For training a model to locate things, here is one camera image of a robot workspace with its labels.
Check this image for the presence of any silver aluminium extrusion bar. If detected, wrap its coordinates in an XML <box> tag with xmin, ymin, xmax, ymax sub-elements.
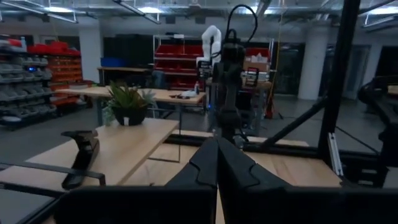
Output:
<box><xmin>328</xmin><ymin>132</ymin><xmax>345</xmax><ymax>177</ymax></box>

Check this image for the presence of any black stapler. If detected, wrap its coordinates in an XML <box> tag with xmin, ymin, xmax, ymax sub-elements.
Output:
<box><xmin>61</xmin><ymin>129</ymin><xmax>100</xmax><ymax>190</ymax></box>

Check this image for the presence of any potted succulent plant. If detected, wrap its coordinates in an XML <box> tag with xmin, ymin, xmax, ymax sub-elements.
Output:
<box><xmin>102</xmin><ymin>81</ymin><xmax>156</xmax><ymax>127</ymax></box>

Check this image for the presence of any blue plastic bin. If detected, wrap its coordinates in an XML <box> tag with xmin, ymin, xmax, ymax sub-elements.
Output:
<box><xmin>100</xmin><ymin>57</ymin><xmax>127</xmax><ymax>68</ymax></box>

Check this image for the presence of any black aluminium table frame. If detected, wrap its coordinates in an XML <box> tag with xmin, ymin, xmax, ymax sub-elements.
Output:
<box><xmin>164</xmin><ymin>0</ymin><xmax>398</xmax><ymax>189</ymax></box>

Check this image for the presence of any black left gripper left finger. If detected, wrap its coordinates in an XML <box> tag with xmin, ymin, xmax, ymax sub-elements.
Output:
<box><xmin>55</xmin><ymin>137</ymin><xmax>218</xmax><ymax>224</ymax></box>

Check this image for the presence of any wooden workshop table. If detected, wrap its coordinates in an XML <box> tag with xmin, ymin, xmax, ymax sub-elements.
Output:
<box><xmin>55</xmin><ymin>86</ymin><xmax>206</xmax><ymax>125</ymax></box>

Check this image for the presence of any metal rack with red bins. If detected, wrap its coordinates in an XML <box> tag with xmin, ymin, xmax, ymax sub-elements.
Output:
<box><xmin>154</xmin><ymin>43</ymin><xmax>206</xmax><ymax>91</ymax></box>

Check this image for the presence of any storage rack with red bins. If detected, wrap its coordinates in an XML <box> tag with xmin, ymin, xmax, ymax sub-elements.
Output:
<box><xmin>0</xmin><ymin>37</ymin><xmax>85</xmax><ymax>125</ymax></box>

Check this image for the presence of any cardboard box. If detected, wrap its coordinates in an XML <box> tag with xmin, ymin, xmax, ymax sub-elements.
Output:
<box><xmin>244</xmin><ymin>52</ymin><xmax>270</xmax><ymax>72</ymax></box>

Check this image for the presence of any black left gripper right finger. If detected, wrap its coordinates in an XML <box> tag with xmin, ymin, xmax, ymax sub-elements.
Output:
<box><xmin>218</xmin><ymin>138</ymin><xmax>398</xmax><ymax>224</ymax></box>

